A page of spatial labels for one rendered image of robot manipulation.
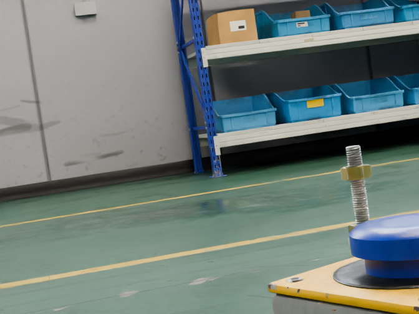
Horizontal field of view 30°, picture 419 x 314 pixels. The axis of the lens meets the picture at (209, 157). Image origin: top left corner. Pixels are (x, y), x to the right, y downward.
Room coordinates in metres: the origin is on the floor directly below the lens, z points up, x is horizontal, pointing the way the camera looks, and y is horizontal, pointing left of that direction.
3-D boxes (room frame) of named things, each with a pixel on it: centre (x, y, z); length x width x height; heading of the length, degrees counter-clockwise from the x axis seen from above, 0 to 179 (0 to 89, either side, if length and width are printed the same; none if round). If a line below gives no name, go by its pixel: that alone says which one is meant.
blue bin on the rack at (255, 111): (5.05, -0.22, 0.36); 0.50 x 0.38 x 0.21; 13
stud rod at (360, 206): (0.51, -0.09, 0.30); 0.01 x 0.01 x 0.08
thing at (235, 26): (4.98, -0.25, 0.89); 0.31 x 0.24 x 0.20; 12
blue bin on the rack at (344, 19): (5.21, -1.08, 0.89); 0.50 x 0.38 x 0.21; 11
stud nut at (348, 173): (0.51, -0.09, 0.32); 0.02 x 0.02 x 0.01; 46
